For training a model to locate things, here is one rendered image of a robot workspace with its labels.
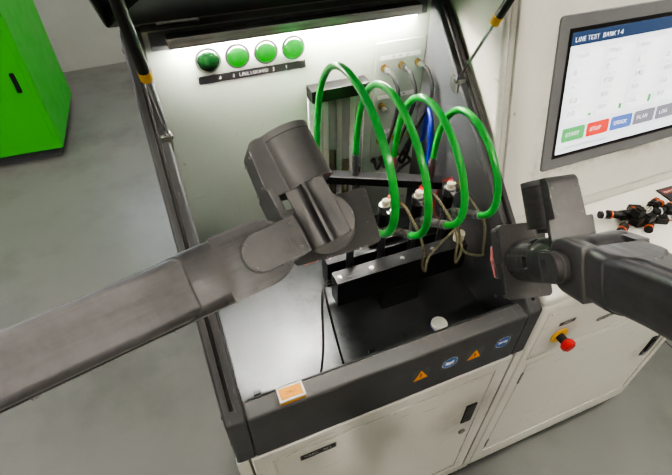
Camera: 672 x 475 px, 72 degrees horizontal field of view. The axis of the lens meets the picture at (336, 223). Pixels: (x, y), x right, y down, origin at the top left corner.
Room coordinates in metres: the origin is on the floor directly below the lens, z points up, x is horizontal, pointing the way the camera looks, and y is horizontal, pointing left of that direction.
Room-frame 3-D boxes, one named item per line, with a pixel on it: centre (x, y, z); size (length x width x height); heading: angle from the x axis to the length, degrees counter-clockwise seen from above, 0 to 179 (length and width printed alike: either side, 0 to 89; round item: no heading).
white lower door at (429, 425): (0.49, -0.12, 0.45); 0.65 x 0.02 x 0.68; 112
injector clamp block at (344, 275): (0.77, -0.14, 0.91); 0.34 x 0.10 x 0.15; 112
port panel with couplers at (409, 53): (1.06, -0.16, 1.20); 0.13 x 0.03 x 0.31; 112
